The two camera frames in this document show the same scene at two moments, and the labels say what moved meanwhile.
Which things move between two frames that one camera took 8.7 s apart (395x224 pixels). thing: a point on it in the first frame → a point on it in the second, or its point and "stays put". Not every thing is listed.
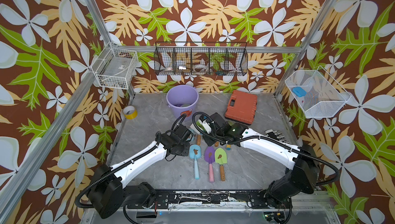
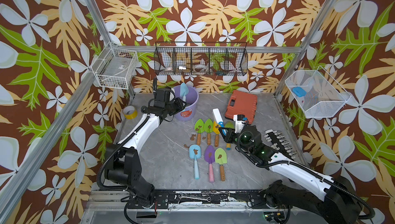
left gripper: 186,151 → 179,105
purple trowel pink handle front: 209,153 stays put
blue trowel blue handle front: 195,153 stays put
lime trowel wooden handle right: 221,158 stays put
